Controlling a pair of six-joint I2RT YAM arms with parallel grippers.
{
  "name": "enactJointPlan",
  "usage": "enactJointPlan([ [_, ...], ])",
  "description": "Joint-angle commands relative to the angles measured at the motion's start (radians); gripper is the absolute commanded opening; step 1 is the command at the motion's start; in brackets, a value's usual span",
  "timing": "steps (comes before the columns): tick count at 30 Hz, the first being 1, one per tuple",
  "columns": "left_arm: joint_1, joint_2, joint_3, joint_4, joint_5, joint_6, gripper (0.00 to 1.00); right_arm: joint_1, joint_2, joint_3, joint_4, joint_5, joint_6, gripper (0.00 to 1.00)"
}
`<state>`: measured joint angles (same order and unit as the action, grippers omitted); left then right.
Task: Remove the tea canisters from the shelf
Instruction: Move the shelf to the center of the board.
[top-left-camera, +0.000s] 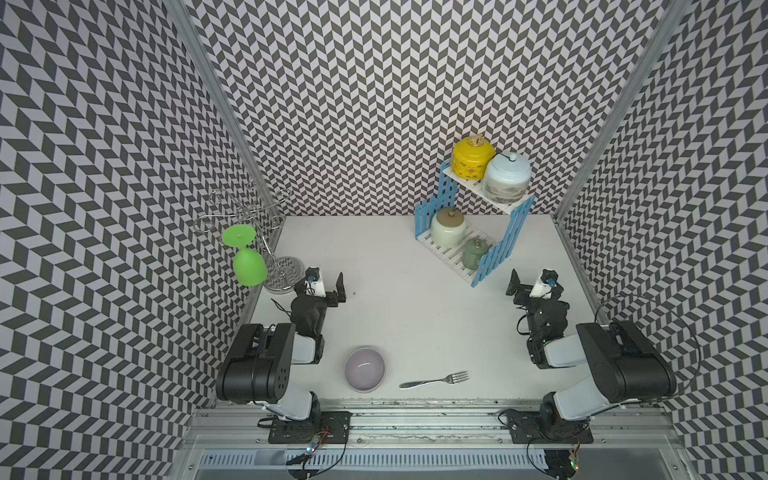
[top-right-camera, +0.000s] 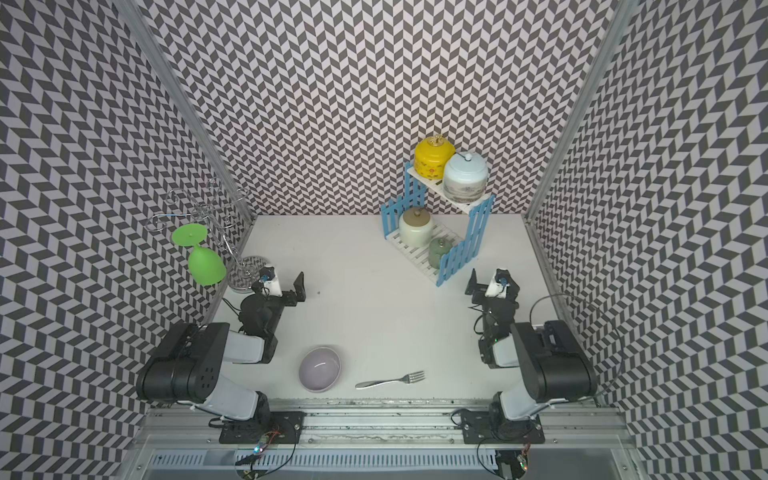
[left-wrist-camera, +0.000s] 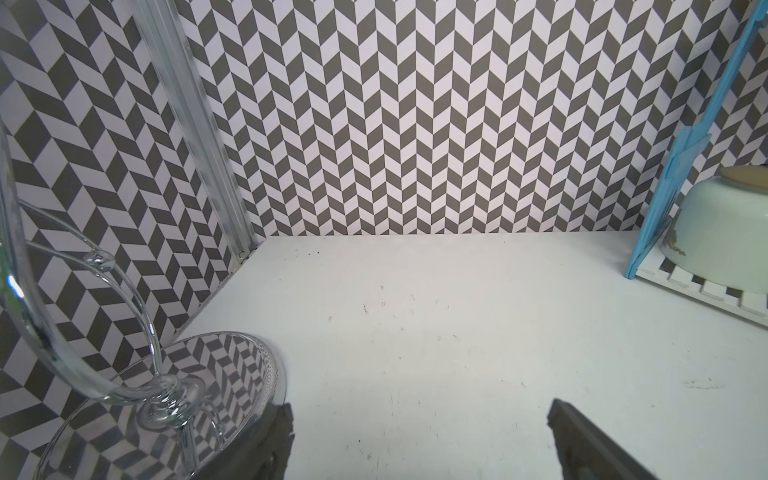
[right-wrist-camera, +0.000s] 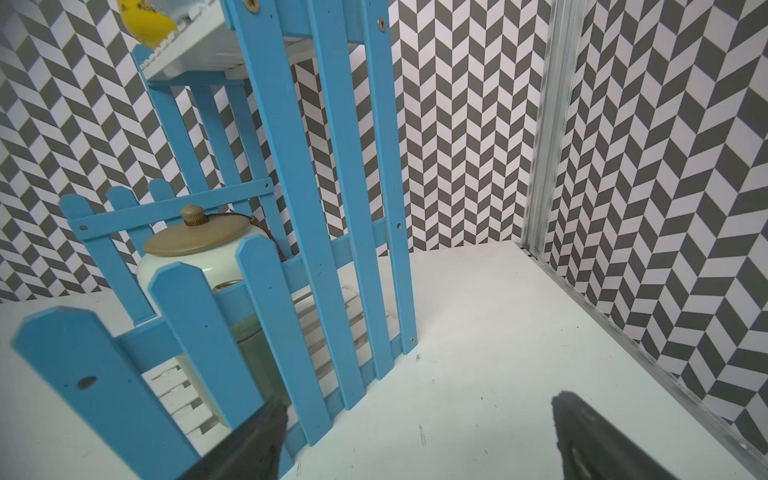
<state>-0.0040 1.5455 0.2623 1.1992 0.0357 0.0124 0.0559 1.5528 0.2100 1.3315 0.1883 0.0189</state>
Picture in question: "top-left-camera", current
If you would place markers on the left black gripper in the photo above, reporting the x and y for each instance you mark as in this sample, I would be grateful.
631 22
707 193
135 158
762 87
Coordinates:
330 295

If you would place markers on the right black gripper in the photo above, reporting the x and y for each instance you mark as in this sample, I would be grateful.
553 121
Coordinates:
522 292

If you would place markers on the small green tea canister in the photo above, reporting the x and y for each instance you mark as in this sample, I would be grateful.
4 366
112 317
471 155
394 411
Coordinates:
473 251

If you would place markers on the blue white two-tier shelf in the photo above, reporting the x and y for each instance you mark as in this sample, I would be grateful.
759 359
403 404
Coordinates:
449 185

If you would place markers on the white pale blue tea canister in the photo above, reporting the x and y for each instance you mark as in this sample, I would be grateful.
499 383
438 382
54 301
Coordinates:
507 177

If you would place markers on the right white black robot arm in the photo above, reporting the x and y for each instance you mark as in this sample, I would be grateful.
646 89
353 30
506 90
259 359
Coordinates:
624 365

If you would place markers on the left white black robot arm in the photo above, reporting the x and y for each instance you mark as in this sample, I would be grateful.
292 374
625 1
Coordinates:
257 368

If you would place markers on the lilac bowl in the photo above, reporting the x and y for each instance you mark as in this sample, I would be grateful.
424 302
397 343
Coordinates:
365 369

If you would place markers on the cream canister with olive lid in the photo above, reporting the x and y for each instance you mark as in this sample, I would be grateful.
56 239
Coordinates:
448 227

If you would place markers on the green plastic wine glass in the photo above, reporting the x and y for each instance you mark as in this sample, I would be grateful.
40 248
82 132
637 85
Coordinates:
249 267

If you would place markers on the silver fork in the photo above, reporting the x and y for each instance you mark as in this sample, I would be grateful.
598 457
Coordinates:
451 379

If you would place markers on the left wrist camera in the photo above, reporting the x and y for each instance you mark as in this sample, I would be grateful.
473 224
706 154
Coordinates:
314 284

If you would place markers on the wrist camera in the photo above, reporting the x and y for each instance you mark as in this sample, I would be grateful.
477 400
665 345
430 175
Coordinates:
314 284
545 285

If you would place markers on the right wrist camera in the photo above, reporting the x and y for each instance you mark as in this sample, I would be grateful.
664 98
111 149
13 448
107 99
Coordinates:
545 285

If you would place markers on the metal wire glass rack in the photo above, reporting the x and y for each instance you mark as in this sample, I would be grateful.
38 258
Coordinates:
229 210

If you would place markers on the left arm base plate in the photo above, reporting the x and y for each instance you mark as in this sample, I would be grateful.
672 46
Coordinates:
333 425

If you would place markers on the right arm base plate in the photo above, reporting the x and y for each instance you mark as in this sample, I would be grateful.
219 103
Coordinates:
525 426

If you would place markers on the aluminium front rail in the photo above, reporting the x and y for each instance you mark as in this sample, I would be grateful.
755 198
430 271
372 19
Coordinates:
424 423

